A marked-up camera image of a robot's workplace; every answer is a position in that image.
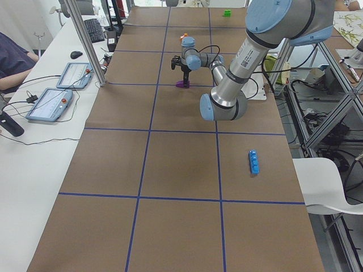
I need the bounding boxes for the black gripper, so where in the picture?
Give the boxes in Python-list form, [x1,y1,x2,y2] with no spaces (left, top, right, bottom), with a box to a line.
[171,56,191,87]

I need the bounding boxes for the purple trapezoid block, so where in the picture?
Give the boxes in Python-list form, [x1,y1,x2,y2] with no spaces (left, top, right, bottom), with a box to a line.
[175,80,190,88]

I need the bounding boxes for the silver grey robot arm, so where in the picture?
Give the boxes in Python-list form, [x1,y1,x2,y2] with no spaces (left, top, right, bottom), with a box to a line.
[171,0,335,121]

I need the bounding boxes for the orange trapezoid block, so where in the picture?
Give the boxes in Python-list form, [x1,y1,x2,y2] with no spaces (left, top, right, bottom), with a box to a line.
[179,33,189,41]

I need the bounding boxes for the green brick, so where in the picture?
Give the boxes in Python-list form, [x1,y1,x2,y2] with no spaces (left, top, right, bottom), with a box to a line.
[223,9,231,17]

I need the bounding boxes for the long blue stud brick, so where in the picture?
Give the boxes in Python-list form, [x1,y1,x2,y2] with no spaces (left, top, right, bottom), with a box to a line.
[248,150,260,175]

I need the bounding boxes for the black keyboard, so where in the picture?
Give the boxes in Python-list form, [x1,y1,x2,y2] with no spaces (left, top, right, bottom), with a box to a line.
[83,18,104,43]

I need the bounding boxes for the far teach pendant tablet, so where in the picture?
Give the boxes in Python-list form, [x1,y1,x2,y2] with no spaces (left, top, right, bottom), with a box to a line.
[56,62,92,90]

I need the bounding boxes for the teach pendant tablet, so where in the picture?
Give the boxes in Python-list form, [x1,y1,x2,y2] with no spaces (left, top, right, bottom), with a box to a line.
[56,62,92,90]
[26,88,73,122]

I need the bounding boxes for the black computer mouse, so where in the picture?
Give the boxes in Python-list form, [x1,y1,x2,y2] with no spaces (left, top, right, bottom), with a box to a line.
[70,50,83,60]

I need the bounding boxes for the near teach pendant tablet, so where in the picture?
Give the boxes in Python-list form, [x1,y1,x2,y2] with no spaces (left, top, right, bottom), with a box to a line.
[26,88,73,122]

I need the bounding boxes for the white chair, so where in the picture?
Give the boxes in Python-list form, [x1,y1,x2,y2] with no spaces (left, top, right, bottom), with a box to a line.
[293,158,362,215]

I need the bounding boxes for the person in dark shirt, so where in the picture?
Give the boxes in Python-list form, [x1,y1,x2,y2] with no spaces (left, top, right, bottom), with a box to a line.
[1,33,39,94]

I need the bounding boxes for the black handheld remote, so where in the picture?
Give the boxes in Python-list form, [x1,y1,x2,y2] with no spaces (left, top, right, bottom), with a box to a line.
[1,112,24,137]

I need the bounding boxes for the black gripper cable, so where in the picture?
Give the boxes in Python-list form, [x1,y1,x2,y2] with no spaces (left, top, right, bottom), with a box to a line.
[197,44,222,57]

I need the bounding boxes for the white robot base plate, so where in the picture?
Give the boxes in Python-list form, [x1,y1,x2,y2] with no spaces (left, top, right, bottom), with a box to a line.
[241,74,267,100]

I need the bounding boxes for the aluminium frame post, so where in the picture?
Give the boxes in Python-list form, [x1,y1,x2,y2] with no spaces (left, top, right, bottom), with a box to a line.
[65,0,106,87]

